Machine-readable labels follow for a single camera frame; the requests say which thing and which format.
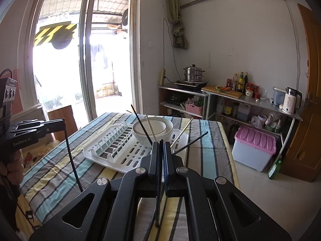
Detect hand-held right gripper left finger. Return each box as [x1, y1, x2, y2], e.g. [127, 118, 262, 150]
[29, 142, 161, 241]

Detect small white bowl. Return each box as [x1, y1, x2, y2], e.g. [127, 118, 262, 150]
[137, 120, 168, 136]

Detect wooden cutting board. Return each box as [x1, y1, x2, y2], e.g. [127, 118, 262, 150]
[201, 85, 243, 99]

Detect plastic jerry can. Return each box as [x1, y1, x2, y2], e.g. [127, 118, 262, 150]
[236, 103, 251, 121]

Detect pink plastic basket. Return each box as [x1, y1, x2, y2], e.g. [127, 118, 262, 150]
[185, 103, 203, 117]

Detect striped tablecloth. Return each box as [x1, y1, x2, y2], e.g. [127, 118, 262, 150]
[20, 112, 240, 241]

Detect white electric kettle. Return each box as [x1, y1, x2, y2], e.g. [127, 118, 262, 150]
[282, 87, 303, 115]

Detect steel steamer pot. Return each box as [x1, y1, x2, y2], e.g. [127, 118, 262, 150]
[183, 64, 205, 82]

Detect person's left hand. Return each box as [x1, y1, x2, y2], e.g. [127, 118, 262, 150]
[0, 153, 25, 191]

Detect black cable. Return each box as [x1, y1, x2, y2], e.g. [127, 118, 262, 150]
[0, 68, 13, 80]

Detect black induction cooker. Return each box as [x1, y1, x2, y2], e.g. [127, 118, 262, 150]
[174, 80, 208, 88]

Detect printed cushion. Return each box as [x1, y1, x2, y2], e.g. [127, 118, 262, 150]
[21, 141, 62, 172]

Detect white plastic dish rack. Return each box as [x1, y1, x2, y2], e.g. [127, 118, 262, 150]
[83, 120, 189, 174]

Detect water filter jug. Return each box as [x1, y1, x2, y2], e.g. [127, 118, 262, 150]
[272, 87, 286, 106]

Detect black chopstick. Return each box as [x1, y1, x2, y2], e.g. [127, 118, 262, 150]
[64, 128, 84, 192]
[155, 141, 163, 229]
[174, 131, 209, 154]
[131, 105, 152, 145]

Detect plastic bags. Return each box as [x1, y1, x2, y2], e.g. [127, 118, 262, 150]
[251, 114, 282, 133]

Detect beige wooden chopstick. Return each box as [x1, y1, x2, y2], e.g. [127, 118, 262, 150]
[146, 114, 157, 142]
[171, 117, 193, 146]

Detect yellow black striped sign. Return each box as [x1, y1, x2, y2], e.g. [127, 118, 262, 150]
[34, 24, 77, 47]

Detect sliding glass door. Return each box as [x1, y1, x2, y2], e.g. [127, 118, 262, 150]
[17, 0, 141, 121]

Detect wooden door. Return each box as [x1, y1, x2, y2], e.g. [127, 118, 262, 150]
[279, 4, 321, 183]

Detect tied beige curtain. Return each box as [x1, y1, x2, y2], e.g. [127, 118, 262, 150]
[168, 0, 188, 49]

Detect wooden chair back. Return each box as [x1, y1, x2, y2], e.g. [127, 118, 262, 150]
[48, 105, 78, 141]

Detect large white bowl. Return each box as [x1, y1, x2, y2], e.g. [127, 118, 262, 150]
[132, 117, 173, 146]

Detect steel shelf table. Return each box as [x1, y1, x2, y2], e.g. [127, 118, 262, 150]
[201, 88, 303, 156]

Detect metal door handle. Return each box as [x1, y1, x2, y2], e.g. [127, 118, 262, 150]
[305, 93, 314, 111]

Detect steel kitchen counter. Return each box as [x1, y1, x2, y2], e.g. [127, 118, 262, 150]
[157, 84, 209, 119]

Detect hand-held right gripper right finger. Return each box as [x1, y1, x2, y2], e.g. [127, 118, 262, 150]
[162, 140, 293, 241]

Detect pink lidded storage box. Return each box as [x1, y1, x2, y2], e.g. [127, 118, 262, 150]
[231, 126, 276, 173]

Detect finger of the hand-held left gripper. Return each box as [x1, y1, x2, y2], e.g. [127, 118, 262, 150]
[11, 119, 66, 129]
[7, 127, 66, 141]

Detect green bottle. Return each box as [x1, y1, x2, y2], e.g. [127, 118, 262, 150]
[268, 160, 283, 180]

